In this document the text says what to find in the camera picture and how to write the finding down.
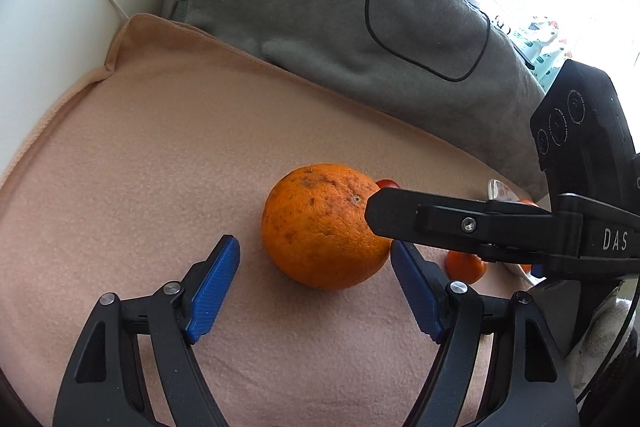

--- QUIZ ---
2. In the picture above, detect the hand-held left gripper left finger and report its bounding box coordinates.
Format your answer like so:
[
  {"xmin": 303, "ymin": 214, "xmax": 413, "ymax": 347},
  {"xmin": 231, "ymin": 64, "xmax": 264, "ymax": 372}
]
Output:
[{"xmin": 52, "ymin": 234, "xmax": 241, "ymax": 427}]

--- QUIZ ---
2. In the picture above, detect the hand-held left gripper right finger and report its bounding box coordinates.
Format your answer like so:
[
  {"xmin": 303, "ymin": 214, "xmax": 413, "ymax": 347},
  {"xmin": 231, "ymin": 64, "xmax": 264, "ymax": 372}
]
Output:
[{"xmin": 390, "ymin": 241, "xmax": 581, "ymax": 427}]

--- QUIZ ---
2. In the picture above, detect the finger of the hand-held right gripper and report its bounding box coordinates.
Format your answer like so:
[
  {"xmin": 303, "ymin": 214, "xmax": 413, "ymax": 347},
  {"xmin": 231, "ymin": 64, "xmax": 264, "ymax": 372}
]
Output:
[{"xmin": 365, "ymin": 187, "xmax": 585, "ymax": 264}]

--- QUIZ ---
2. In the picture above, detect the small tangerine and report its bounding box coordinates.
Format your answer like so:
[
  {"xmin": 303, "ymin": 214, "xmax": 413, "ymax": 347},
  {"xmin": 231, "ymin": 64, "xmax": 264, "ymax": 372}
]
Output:
[{"xmin": 445, "ymin": 251, "xmax": 487, "ymax": 284}]

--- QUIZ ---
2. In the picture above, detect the white floral plate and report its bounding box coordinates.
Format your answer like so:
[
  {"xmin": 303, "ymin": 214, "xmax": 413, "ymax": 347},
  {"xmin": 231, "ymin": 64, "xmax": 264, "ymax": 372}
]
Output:
[{"xmin": 487, "ymin": 179, "xmax": 548, "ymax": 280}]

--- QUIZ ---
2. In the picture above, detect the large speckled orange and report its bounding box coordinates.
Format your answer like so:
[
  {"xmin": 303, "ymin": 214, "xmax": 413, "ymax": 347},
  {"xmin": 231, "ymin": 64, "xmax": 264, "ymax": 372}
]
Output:
[{"xmin": 261, "ymin": 163, "xmax": 391, "ymax": 291}]

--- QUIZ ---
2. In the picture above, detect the pink blanket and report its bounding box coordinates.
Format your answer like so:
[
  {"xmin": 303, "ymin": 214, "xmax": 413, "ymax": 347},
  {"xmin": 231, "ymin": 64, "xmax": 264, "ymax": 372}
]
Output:
[{"xmin": 0, "ymin": 13, "xmax": 556, "ymax": 427}]

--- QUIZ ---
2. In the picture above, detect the white cabinet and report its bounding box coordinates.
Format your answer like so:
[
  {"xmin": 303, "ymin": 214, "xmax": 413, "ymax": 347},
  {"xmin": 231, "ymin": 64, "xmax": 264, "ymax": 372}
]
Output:
[{"xmin": 0, "ymin": 0, "xmax": 196, "ymax": 178}]

